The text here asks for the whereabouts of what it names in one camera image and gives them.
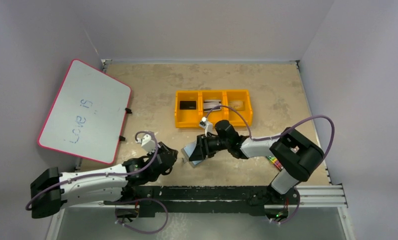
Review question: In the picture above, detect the yellow bin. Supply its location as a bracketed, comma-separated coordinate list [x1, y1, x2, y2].
[226, 89, 253, 127]
[195, 90, 228, 128]
[174, 90, 201, 129]

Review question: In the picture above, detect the yellow left bin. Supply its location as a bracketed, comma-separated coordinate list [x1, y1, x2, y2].
[174, 90, 201, 129]

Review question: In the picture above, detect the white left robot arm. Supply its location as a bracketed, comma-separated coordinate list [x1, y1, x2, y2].
[26, 142, 178, 219]

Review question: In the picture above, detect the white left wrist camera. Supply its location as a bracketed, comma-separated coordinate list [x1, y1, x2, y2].
[136, 134, 156, 154]

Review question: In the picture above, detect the silver striped card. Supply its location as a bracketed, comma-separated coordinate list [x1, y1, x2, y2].
[203, 99, 222, 112]

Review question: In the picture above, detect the pink framed whiteboard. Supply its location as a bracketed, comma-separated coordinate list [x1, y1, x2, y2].
[37, 59, 131, 165]

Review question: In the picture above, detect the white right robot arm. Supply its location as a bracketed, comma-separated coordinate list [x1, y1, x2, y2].
[182, 120, 325, 204]

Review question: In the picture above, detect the aluminium frame rail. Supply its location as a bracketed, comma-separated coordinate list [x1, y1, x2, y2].
[47, 185, 354, 240]

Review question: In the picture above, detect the black card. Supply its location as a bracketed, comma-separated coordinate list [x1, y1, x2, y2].
[179, 100, 197, 110]

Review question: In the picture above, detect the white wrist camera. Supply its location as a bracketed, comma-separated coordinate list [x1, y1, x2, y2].
[136, 134, 156, 154]
[199, 116, 213, 136]

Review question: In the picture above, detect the beige gold card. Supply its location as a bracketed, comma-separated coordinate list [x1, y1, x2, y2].
[228, 100, 245, 111]

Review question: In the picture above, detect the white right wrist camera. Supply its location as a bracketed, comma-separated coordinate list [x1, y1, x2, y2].
[199, 116, 213, 136]

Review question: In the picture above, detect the grey leather card holder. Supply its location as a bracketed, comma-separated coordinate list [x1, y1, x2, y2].
[181, 140, 206, 168]

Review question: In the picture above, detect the coloured marker pack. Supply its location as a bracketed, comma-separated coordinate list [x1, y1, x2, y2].
[267, 156, 283, 171]

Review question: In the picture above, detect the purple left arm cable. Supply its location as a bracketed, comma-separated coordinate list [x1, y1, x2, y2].
[25, 131, 160, 212]

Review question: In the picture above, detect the yellow right bin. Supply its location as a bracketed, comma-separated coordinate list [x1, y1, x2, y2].
[226, 89, 253, 127]

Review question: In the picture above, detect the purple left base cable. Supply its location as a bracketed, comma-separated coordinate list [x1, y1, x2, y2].
[114, 197, 170, 235]

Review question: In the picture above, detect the yellow middle bin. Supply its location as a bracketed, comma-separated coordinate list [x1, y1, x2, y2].
[195, 90, 228, 128]

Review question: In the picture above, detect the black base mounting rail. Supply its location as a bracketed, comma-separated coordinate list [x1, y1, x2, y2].
[104, 183, 300, 222]

